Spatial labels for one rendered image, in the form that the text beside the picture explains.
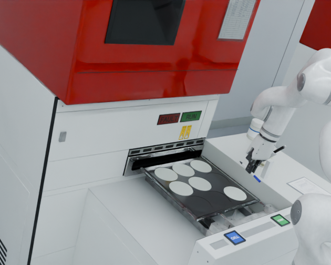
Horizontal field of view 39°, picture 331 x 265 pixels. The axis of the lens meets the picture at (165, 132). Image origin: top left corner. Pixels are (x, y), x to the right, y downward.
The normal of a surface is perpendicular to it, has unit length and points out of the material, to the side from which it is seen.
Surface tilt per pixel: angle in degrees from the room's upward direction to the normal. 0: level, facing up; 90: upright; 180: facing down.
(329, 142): 67
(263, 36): 90
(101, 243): 90
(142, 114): 90
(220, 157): 90
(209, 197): 0
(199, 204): 0
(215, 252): 0
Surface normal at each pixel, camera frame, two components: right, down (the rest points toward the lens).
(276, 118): -0.32, 0.29
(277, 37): 0.61, 0.48
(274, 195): -0.75, 0.10
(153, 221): 0.25, -0.87
